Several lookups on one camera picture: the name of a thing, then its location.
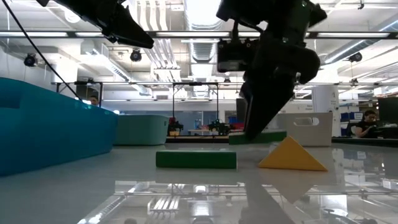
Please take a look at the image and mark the yellow wood triangle block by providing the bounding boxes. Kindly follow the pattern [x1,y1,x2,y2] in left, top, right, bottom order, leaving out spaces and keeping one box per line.
[257,135,328,172]

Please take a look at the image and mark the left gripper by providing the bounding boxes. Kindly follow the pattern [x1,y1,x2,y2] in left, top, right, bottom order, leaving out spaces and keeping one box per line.
[35,0,155,49]

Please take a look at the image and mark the black background station frame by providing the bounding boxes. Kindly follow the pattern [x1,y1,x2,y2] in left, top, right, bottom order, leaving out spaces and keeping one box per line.
[172,82,220,138]
[55,81,104,108]

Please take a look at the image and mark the black overhead frame beam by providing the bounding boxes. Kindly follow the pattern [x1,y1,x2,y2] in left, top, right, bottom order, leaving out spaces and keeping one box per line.
[0,30,398,39]

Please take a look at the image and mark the white plastic bin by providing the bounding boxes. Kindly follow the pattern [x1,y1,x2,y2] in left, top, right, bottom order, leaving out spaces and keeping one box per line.
[275,112,334,148]

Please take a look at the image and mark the blue plastic bin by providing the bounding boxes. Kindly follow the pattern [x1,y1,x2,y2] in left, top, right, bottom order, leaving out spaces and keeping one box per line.
[0,77,119,178]

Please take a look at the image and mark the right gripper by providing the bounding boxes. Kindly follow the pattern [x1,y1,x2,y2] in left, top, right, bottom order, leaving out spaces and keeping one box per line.
[238,35,320,141]

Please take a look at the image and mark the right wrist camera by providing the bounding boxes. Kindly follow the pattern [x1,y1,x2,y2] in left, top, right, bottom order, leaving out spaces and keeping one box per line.
[216,38,260,73]

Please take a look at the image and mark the blue storage boxes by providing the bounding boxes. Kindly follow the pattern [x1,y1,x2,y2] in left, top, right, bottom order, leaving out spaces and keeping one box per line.
[340,111,358,122]

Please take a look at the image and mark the black hanging cable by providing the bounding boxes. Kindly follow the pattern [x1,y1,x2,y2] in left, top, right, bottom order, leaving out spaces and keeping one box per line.
[0,0,82,100]

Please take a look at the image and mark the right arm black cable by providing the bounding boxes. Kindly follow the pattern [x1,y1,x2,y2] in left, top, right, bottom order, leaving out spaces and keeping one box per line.
[231,18,239,41]

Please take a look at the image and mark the black monitor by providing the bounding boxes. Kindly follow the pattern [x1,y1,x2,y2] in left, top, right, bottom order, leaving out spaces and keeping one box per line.
[377,96,398,124]
[236,97,248,124]

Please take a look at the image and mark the black ceiling spotlight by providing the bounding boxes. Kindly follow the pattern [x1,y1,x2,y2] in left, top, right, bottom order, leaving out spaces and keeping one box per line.
[129,49,143,63]
[24,53,38,68]
[348,51,363,63]

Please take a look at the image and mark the teal plastic bin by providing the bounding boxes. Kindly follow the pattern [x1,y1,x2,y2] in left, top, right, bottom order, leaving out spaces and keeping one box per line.
[113,114,170,147]

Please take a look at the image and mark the green rectangular wood block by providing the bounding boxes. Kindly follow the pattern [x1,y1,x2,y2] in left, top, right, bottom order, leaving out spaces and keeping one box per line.
[155,150,238,170]
[228,130,288,146]

